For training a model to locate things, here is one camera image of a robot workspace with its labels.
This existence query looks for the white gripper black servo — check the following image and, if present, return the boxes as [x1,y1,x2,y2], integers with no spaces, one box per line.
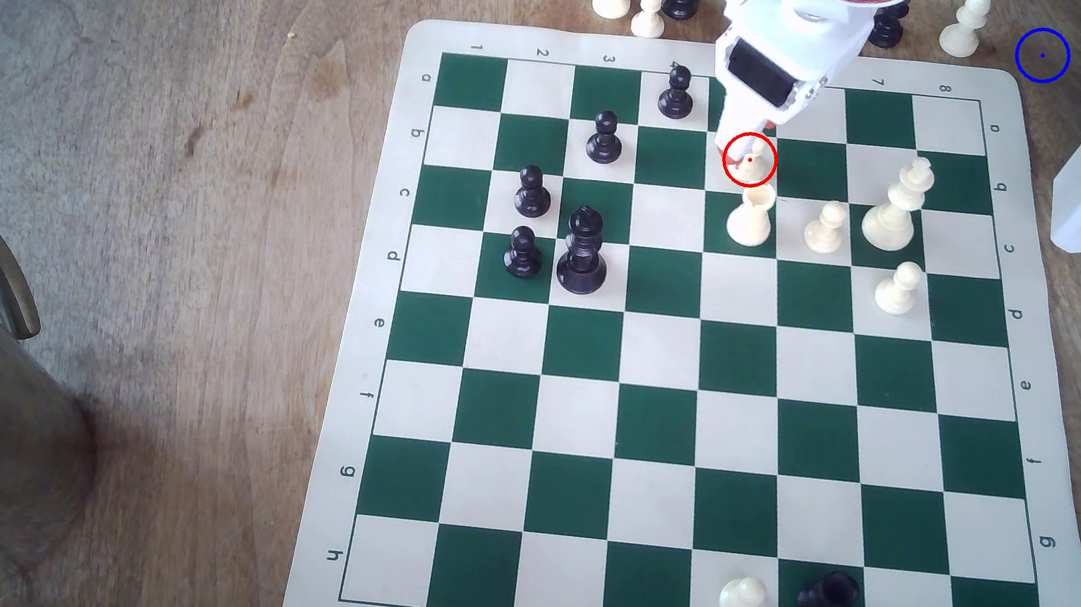
[704,0,875,168]

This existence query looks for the green and white chess mat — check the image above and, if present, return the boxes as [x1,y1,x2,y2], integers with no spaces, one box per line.
[280,0,1081,607]

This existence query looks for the white king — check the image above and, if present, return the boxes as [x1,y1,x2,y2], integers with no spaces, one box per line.
[858,151,939,257]

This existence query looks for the black bishop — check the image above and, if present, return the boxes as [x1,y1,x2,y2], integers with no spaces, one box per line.
[867,0,911,52]

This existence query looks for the black rook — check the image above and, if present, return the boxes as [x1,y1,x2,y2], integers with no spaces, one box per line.
[794,566,863,607]

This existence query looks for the black queen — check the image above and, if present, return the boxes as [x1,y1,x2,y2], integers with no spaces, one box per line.
[554,202,615,298]

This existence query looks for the black pawn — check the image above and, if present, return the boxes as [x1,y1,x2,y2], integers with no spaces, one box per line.
[511,163,556,222]
[501,224,548,282]
[656,63,699,122]
[584,108,627,166]

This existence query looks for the white pawn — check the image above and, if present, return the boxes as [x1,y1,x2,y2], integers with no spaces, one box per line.
[801,199,851,257]
[718,574,771,607]
[629,0,669,41]
[732,136,777,188]
[873,259,926,319]

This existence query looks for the white bishop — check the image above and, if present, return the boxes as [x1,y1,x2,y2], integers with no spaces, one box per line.
[937,0,993,63]

